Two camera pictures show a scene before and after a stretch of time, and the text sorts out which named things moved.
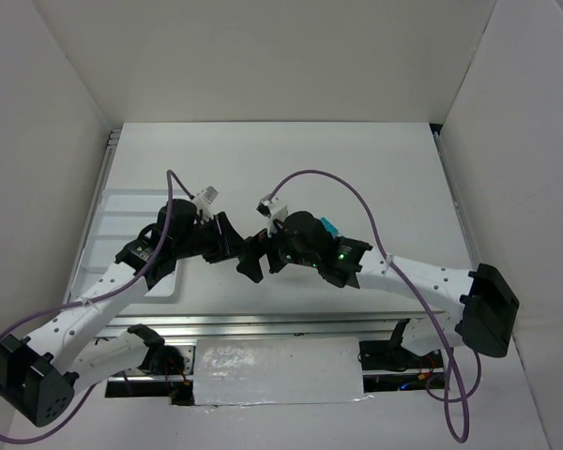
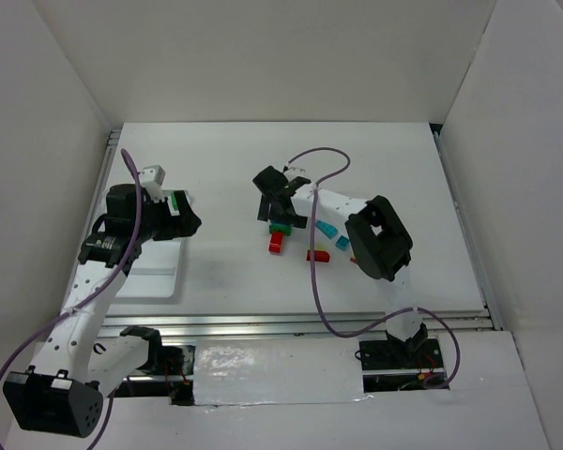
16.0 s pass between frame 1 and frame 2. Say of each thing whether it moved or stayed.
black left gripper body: moved
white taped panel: stayed
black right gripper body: moved
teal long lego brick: stayed
